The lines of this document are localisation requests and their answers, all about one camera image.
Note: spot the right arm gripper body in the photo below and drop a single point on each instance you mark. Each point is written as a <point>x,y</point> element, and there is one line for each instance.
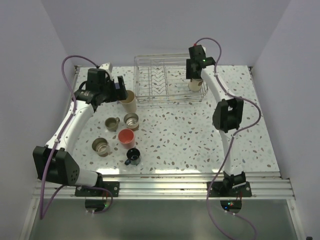
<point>189,73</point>

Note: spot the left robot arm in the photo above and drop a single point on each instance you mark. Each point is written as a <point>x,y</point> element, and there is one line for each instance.
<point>53,161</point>

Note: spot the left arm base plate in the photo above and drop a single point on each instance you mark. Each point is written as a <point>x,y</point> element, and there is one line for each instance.
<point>112,186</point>

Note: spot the tall beige cup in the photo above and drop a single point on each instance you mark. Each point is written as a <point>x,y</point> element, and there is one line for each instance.
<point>129,104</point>

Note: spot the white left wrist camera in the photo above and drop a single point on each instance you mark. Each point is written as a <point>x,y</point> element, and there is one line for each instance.
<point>106,66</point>

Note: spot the black mug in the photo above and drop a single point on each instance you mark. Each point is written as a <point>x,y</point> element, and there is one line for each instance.
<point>133,157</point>

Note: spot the wire dish rack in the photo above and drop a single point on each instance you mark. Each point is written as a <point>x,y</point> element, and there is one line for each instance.
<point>160,79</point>

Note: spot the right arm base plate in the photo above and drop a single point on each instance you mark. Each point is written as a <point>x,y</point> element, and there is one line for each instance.
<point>218,190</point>

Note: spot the lavender plastic cup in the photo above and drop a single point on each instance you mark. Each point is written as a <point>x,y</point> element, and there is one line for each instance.
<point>117,86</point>

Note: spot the coral pink cup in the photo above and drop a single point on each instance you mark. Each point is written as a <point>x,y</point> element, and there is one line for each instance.
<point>127,138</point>

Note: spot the white steel cup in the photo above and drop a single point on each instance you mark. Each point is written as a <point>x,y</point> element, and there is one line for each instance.
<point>101,147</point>
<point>131,121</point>

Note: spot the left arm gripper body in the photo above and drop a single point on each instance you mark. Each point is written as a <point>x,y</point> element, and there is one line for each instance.
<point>110,93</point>

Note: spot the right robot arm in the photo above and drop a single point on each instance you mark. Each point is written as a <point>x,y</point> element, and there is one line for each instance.
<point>226,118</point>

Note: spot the aluminium rail frame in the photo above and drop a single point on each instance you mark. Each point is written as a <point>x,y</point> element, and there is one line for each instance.
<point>194,186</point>

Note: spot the white steel cup cork base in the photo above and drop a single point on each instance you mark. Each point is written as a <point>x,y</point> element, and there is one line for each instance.
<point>195,85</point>

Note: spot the small olive metal mug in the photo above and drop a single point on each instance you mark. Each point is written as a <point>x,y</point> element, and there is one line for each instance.
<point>112,123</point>

